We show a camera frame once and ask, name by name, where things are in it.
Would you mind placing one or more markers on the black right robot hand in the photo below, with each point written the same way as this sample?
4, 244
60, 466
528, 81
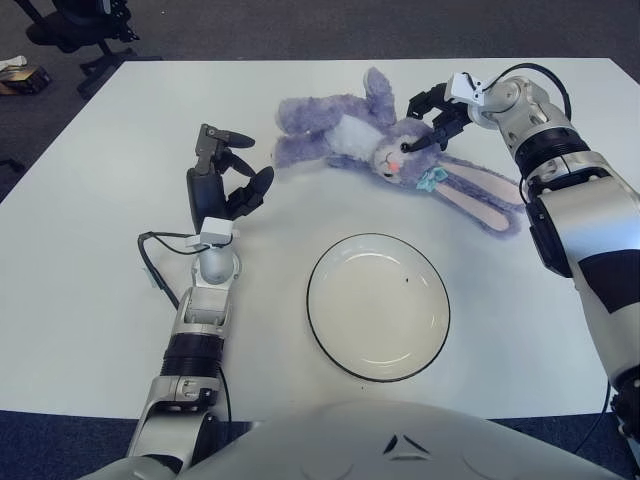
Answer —
452, 125

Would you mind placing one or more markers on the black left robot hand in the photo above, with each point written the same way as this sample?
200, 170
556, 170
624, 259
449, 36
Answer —
205, 192

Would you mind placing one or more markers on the purple plush rabbit doll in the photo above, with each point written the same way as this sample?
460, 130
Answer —
350, 135

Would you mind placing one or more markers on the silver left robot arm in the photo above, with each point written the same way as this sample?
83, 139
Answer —
200, 320

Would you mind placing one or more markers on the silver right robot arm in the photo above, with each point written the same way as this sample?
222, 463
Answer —
565, 215

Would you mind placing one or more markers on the white plate with black rim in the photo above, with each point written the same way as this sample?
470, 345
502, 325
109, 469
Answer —
377, 310

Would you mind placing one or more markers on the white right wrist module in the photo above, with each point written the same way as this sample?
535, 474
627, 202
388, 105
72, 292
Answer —
460, 87

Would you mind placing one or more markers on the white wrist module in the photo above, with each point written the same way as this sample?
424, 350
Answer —
217, 230
460, 87

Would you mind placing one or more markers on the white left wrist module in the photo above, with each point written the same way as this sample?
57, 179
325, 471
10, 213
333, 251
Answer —
217, 230

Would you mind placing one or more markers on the black office chair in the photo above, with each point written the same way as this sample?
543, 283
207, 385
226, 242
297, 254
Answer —
70, 35

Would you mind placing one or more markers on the brown cardboard box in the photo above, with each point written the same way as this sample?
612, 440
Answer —
25, 77

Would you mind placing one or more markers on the white crumpled paper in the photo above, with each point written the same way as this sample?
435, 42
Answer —
12, 62

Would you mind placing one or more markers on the grey robot torso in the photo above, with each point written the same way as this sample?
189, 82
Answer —
350, 440

